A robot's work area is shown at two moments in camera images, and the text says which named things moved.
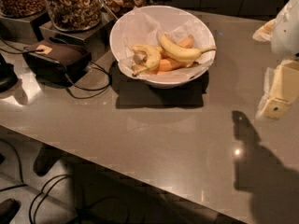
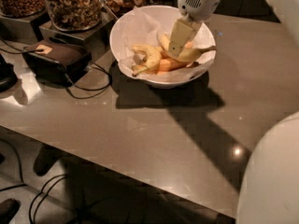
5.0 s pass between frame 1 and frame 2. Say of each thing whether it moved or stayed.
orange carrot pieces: stayed
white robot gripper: moved
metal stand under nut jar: stayed
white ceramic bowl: stayed
